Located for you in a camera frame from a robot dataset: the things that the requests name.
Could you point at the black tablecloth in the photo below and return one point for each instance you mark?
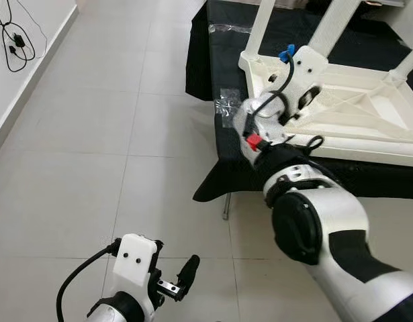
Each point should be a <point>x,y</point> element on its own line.
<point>223,168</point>

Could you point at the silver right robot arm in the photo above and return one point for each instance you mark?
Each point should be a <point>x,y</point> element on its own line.
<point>340,221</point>

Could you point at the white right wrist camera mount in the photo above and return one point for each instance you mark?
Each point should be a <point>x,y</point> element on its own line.
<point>310,67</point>

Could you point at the white plastic children table top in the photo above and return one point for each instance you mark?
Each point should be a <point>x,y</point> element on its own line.
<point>367,107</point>

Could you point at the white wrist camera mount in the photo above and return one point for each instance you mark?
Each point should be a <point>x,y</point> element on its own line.
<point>310,67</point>
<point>135,265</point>

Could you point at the crossed clear tape patch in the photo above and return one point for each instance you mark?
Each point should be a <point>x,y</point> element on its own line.
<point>226,107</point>

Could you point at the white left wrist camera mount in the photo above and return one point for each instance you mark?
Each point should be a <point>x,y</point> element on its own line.
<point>135,265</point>

